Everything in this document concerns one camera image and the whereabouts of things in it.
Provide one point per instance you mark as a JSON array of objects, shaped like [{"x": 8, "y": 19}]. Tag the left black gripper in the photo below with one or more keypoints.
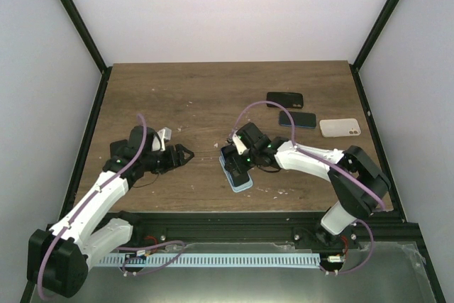
[{"x": 178, "y": 161}]

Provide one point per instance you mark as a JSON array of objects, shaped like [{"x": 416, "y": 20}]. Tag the black aluminium frame rail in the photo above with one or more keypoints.
[{"x": 300, "y": 228}]

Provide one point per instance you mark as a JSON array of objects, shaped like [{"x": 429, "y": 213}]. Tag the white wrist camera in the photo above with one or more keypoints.
[
  {"x": 247, "y": 138},
  {"x": 160, "y": 138}
]

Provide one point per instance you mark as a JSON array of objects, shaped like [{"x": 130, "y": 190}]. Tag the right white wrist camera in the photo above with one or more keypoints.
[{"x": 247, "y": 138}]

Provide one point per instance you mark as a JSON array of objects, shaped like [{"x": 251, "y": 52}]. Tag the light blue phone case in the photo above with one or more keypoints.
[{"x": 245, "y": 182}]

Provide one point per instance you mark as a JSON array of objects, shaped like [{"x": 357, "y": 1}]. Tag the black frame post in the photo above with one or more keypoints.
[
  {"x": 84, "y": 34},
  {"x": 375, "y": 32}
]

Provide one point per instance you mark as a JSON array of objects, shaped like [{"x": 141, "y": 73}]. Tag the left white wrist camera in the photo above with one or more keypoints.
[{"x": 160, "y": 138}]

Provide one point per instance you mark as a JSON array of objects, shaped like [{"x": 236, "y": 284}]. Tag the left black frame post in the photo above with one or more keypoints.
[{"x": 84, "y": 34}]

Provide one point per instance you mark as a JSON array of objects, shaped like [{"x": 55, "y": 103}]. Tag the black phone case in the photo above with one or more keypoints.
[{"x": 288, "y": 100}]

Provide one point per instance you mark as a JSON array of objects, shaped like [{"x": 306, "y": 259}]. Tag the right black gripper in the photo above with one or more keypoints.
[{"x": 236, "y": 167}]

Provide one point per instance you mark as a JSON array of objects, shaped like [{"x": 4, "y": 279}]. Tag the light blue slotted cable duct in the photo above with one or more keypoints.
[{"x": 215, "y": 260}]

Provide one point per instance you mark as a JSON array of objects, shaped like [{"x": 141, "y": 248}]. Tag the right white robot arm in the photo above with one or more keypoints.
[{"x": 357, "y": 181}]

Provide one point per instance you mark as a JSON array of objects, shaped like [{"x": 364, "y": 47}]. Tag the dark blue phone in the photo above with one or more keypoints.
[{"x": 300, "y": 119}]

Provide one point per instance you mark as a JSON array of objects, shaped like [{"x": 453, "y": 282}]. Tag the right black frame post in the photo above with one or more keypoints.
[{"x": 375, "y": 32}]

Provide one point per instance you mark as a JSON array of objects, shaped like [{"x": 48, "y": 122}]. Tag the white phone case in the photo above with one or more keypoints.
[{"x": 333, "y": 128}]

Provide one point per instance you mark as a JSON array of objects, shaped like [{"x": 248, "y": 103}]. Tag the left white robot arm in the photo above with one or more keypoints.
[{"x": 60, "y": 257}]

